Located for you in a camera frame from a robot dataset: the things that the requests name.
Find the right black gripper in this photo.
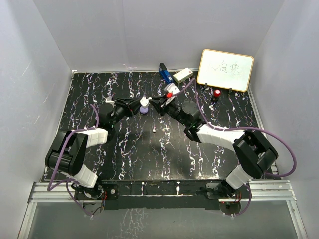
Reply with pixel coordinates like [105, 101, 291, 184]
[150, 95, 189, 127]

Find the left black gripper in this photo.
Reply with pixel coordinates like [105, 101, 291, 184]
[110, 98, 144, 127]

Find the purple earbud charging case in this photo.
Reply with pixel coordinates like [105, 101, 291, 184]
[139, 106, 149, 114]

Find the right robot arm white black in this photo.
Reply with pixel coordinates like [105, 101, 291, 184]
[149, 93, 278, 198]

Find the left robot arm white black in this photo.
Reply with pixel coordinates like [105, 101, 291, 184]
[45, 97, 149, 199]

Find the small cream cardboard box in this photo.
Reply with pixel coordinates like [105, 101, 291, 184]
[173, 68, 193, 84]

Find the blue stapler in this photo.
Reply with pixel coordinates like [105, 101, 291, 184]
[159, 63, 173, 84]

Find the red emergency stop button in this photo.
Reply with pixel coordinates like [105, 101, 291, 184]
[211, 89, 221, 102]

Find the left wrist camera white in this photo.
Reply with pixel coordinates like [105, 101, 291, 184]
[105, 96, 115, 108]

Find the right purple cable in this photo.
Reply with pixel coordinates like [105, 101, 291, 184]
[174, 78, 298, 217]

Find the whiteboard with yellow frame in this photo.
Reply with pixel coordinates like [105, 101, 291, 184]
[196, 49, 254, 92]

